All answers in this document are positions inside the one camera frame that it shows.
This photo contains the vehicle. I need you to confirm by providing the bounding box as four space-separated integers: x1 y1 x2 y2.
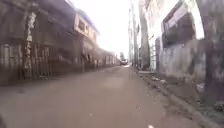
120 58 130 66

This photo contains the brown dirt road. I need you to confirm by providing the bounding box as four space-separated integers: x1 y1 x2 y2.
0 64 214 128

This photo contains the tall pole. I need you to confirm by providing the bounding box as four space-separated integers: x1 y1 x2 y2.
128 0 140 67

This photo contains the dark building with fence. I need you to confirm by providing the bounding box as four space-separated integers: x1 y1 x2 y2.
0 0 122 86

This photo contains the gravel and rubble strip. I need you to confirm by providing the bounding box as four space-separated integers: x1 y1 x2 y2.
134 66 224 128

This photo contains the dark pillar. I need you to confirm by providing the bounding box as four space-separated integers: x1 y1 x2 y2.
195 0 224 108

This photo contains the white building with wall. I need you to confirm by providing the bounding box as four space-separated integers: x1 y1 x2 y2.
138 0 207 82

